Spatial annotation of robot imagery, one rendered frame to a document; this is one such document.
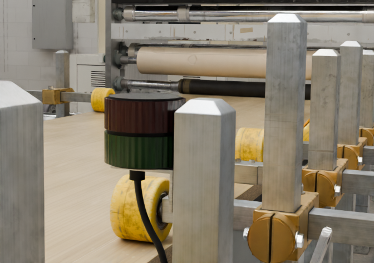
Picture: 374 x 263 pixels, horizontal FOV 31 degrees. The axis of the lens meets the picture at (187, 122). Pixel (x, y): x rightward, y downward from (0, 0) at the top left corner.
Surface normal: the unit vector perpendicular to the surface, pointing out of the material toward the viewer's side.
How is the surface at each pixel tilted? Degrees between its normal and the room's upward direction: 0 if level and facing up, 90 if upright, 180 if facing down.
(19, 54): 90
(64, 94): 90
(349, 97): 90
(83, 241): 0
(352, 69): 90
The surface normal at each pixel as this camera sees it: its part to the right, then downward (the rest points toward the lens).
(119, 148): -0.55, 0.10
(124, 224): -0.35, 0.43
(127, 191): -0.25, -0.59
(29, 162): 0.93, 0.06
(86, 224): 0.02, -0.99
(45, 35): -0.36, 0.11
